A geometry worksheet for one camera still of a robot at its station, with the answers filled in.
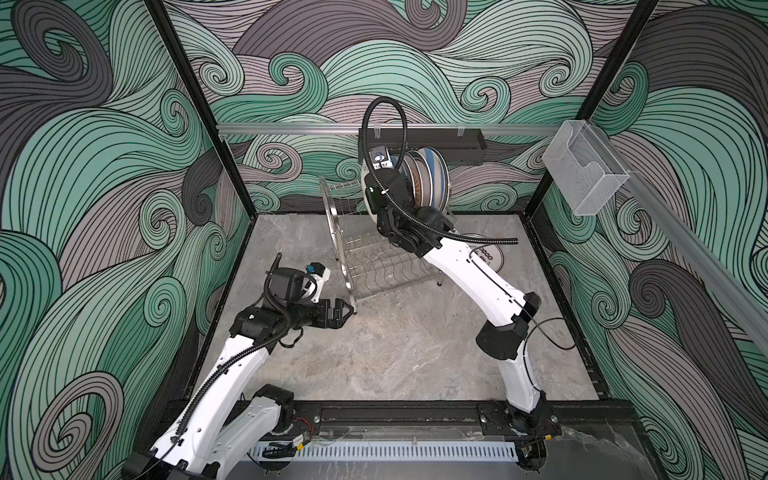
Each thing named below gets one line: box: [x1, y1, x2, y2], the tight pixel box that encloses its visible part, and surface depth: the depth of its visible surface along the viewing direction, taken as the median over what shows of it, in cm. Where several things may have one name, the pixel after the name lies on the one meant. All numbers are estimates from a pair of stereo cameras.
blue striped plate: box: [426, 147, 451, 214], surface depth 74 cm
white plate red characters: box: [463, 232, 505, 273], surface depth 109 cm
